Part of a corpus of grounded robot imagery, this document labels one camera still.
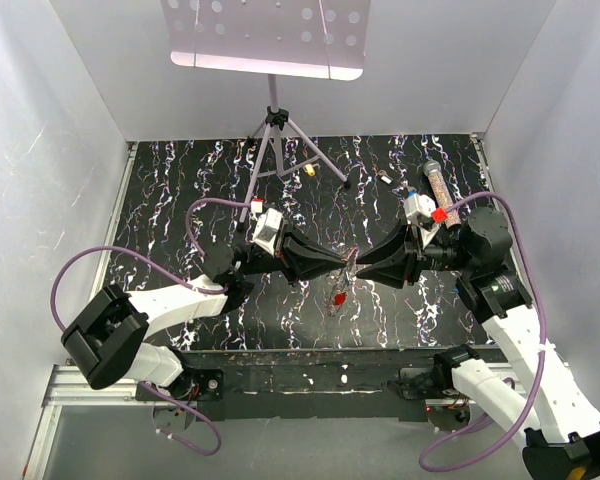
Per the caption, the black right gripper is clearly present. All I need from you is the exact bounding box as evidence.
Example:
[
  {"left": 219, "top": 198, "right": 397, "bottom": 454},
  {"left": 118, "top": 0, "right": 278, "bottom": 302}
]
[{"left": 354, "top": 215, "right": 475, "bottom": 289}]

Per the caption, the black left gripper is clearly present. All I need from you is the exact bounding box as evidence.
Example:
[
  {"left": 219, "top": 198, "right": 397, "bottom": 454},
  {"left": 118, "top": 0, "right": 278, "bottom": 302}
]
[{"left": 241, "top": 221, "right": 347, "bottom": 288}]

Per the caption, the chain of metal keyrings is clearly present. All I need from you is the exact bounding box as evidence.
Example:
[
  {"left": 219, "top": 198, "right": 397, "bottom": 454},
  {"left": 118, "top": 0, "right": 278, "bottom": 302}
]
[{"left": 324, "top": 247, "right": 360, "bottom": 319}]

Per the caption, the red key tag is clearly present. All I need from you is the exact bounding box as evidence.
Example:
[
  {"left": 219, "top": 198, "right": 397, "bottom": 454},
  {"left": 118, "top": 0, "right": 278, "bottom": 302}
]
[{"left": 333, "top": 292, "right": 347, "bottom": 306}]

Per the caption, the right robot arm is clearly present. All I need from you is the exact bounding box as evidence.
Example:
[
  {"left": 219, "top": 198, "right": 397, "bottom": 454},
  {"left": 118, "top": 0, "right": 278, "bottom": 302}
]
[{"left": 357, "top": 207, "right": 600, "bottom": 479}]

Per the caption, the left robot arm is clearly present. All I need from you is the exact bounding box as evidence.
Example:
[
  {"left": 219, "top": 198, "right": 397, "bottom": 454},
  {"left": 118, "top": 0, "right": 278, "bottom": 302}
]
[{"left": 61, "top": 224, "right": 347, "bottom": 400}]

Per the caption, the sprinkles filled tube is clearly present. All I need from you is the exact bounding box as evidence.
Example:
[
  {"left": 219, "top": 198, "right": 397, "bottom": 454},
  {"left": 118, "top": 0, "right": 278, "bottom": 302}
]
[{"left": 423, "top": 160, "right": 461, "bottom": 230}]

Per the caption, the yellow key tag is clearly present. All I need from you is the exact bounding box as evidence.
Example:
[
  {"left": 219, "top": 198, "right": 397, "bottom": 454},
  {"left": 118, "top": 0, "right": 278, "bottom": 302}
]
[{"left": 303, "top": 163, "right": 316, "bottom": 177}]

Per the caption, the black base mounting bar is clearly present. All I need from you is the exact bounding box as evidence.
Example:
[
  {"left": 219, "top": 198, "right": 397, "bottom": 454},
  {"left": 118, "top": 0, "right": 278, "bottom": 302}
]
[{"left": 144, "top": 344, "right": 481, "bottom": 424}]

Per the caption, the lilac music stand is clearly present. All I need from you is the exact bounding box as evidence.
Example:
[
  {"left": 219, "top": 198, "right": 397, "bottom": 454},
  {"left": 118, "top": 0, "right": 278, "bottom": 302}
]
[{"left": 161, "top": 0, "right": 371, "bottom": 204}]

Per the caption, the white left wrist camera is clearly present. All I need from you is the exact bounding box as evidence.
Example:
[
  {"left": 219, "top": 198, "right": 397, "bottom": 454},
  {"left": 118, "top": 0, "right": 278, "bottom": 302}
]
[{"left": 250, "top": 199, "right": 283, "bottom": 256}]

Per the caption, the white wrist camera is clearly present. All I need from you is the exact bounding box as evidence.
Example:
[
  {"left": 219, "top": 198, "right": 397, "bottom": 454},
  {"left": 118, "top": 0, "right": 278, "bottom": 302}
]
[
  {"left": 403, "top": 192, "right": 443, "bottom": 248},
  {"left": 250, "top": 199, "right": 283, "bottom": 256}
]

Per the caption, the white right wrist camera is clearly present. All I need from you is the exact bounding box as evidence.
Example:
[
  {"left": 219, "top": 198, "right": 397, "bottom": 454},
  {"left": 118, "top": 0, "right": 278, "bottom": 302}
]
[{"left": 403, "top": 192, "right": 443, "bottom": 248}]

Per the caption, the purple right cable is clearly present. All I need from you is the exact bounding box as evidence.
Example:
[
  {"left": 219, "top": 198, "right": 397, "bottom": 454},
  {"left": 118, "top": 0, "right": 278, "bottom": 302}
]
[{"left": 418, "top": 192, "right": 549, "bottom": 472}]

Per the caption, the purple cable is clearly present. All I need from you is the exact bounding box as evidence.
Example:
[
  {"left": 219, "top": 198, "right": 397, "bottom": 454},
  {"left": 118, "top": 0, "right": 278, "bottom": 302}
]
[
  {"left": 49, "top": 197, "right": 264, "bottom": 457},
  {"left": 418, "top": 192, "right": 549, "bottom": 472}
]

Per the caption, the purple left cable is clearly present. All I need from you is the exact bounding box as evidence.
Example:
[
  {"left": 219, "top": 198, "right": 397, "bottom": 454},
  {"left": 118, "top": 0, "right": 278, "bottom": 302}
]
[{"left": 49, "top": 197, "right": 264, "bottom": 457}]

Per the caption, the aluminium frame rail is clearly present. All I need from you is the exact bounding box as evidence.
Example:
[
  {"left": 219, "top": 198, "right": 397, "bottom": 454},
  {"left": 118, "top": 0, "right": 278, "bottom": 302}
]
[{"left": 22, "top": 142, "right": 141, "bottom": 476}]

